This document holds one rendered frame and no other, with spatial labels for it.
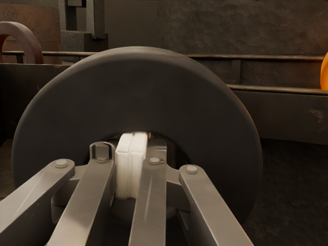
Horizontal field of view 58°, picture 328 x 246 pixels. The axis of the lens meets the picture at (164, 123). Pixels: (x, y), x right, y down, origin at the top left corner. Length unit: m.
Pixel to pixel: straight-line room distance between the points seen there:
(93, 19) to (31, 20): 2.82
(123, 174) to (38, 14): 2.87
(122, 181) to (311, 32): 0.55
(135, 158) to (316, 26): 0.54
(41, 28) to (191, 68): 2.87
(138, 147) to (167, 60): 0.05
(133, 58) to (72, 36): 5.71
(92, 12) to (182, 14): 5.07
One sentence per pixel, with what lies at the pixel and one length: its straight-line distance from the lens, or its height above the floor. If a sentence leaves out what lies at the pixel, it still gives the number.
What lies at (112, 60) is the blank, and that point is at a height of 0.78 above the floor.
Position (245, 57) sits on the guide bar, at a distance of 0.64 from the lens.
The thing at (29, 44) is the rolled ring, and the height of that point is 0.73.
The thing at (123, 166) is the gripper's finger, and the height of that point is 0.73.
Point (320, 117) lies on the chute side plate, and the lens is 0.57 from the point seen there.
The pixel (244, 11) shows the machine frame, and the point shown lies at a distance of 0.66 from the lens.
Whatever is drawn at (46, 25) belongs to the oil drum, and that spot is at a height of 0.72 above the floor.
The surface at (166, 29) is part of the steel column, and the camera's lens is 3.35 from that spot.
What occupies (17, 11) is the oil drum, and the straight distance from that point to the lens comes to 3.00.
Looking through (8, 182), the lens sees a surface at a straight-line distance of 0.44.
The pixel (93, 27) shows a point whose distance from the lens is 5.73.
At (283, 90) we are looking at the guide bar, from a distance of 0.56.
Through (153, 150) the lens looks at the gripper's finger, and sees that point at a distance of 0.17.
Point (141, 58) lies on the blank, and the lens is 0.16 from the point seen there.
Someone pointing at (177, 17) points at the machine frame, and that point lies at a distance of 0.70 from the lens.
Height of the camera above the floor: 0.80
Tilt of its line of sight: 19 degrees down
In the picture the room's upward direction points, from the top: 4 degrees clockwise
